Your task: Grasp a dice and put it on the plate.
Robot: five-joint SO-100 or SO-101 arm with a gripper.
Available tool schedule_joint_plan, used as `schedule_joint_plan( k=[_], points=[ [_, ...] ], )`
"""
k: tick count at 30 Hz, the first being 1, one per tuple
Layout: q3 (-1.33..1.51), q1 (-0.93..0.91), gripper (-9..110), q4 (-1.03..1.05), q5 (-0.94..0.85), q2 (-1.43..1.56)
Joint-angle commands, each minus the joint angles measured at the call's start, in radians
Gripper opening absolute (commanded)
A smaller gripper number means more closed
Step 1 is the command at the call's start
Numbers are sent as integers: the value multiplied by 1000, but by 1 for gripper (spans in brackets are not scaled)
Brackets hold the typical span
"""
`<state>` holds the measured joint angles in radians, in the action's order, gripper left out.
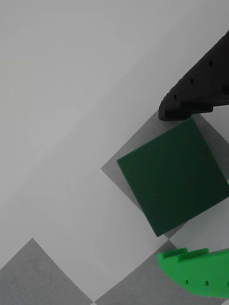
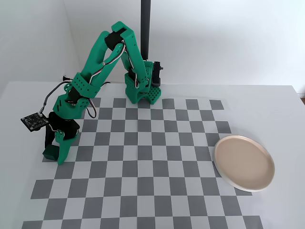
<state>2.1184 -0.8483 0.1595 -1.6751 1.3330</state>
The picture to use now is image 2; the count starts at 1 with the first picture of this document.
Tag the grey white checkered mat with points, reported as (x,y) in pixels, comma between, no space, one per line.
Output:
(143,167)

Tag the beige round plate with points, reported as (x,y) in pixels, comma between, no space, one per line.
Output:
(243,162)

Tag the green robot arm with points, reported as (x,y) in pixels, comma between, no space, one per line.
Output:
(133,52)

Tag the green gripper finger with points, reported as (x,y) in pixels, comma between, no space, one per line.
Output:
(64,149)

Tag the dark green dice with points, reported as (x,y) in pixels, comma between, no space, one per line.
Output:
(51,152)

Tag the black camera circuit board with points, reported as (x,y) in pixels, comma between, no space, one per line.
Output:
(34,121)

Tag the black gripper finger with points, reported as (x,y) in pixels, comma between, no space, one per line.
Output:
(49,139)

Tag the black vertical pole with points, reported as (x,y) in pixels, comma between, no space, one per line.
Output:
(145,28)

